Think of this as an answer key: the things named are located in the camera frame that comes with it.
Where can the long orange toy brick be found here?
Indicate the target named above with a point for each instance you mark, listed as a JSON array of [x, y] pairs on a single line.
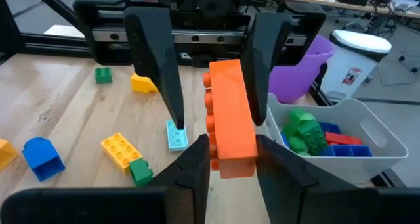
[[231, 119]]

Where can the yellow flat studded brick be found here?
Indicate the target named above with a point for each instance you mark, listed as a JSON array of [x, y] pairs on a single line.
[[121, 151]]

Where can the small dark blue brick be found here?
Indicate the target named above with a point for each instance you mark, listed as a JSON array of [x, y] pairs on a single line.
[[285, 140]]

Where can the wooden desk with equipment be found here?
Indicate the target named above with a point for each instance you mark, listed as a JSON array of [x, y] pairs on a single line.
[[361, 8]]

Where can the dark green black-studded brick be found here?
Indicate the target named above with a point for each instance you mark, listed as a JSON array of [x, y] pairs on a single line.
[[103, 75]]

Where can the red toy brick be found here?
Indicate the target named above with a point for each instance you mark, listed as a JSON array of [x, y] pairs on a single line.
[[343, 138]]

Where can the light cyan toy brick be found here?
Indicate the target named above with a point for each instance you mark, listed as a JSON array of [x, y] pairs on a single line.
[[177, 137]]

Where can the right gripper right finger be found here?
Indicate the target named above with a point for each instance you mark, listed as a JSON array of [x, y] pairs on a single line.
[[279, 184]]

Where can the black office chair base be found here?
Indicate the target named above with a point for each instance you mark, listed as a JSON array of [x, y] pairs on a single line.
[[408, 58]]

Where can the small yellow toy brick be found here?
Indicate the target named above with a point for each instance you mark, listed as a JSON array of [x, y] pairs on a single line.
[[142, 83]]

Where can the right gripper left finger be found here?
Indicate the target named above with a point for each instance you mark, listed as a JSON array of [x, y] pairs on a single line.
[[190, 184]]

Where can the large blue toy brick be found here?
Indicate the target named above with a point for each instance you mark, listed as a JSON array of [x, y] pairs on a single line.
[[348, 150]]

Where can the white plastic bin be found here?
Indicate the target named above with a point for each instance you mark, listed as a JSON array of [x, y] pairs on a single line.
[[361, 165]]

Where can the purple pumpkin-face bucket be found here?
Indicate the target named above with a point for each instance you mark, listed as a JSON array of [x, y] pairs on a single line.
[[295, 79]]

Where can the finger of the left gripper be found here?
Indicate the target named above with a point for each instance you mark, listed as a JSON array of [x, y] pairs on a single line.
[[154, 53], [265, 53]]

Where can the small green toy brick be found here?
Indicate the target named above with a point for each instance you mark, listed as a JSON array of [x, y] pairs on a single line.
[[140, 172]]

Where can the black aluminium table frame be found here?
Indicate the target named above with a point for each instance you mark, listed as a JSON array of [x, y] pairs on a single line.
[[49, 46]]

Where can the blue arched toy brick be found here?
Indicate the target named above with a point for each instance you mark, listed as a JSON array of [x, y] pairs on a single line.
[[42, 158]]

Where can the white pedal trash can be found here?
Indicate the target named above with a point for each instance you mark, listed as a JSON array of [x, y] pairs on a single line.
[[354, 63]]

